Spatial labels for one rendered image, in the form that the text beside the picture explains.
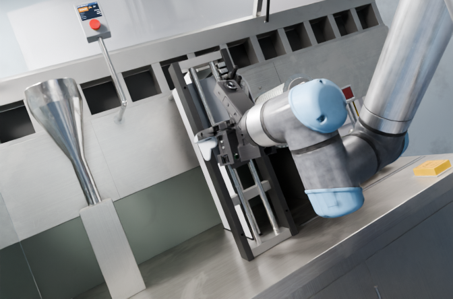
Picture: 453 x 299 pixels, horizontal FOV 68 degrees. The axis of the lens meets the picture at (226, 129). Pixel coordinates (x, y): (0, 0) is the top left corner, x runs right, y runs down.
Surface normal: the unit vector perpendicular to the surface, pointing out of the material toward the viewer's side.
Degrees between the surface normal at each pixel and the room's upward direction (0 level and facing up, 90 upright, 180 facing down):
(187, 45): 90
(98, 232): 90
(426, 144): 90
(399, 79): 104
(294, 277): 90
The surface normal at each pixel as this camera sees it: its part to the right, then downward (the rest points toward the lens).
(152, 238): 0.35, -0.14
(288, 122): -0.74, 0.33
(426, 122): 0.13, -0.05
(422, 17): -0.55, 0.44
